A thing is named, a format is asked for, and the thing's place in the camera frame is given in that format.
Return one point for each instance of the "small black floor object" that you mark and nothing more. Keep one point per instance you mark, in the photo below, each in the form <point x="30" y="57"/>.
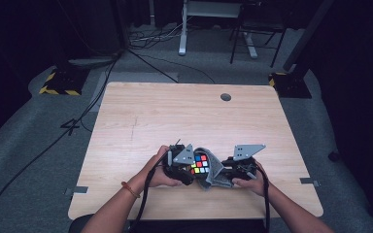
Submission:
<point x="334" y="156"/>

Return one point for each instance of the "person's right hand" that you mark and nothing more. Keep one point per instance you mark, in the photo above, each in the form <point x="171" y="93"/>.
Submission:
<point x="255" y="187"/>

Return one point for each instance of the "grey round table grommet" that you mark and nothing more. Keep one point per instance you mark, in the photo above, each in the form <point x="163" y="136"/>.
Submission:
<point x="226" y="97"/>

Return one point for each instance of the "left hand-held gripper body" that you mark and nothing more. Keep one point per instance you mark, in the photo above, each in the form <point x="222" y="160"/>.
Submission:
<point x="183" y="158"/>

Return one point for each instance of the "white desk frame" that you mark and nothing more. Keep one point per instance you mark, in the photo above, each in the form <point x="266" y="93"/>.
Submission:
<point x="183" y="39"/>

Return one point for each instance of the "black yellow striped stand base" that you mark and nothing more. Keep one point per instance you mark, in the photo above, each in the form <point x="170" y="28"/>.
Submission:
<point x="63" y="82"/>
<point x="289" y="85"/>

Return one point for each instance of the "colourful puzzle cube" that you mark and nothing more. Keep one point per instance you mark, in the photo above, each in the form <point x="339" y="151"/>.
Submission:
<point x="200" y="164"/>

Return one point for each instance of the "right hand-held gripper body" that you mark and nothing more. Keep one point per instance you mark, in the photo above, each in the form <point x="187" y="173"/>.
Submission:
<point x="244" y="163"/>

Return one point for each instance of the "grey metal table bracket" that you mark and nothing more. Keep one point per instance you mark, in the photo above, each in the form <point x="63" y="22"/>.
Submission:
<point x="308" y="180"/>

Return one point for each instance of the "grey cloth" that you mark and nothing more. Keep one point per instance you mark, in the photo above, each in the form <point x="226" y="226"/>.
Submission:
<point x="215" y="174"/>

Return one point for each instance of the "person's left hand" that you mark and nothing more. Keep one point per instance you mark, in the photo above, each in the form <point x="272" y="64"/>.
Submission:
<point x="158" y="177"/>

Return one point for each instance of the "black metal chair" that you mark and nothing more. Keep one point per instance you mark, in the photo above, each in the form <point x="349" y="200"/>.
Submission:
<point x="236" y="42"/>

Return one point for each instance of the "dark slanted stand pole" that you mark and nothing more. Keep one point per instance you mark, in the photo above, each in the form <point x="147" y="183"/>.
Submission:
<point x="307" y="32"/>

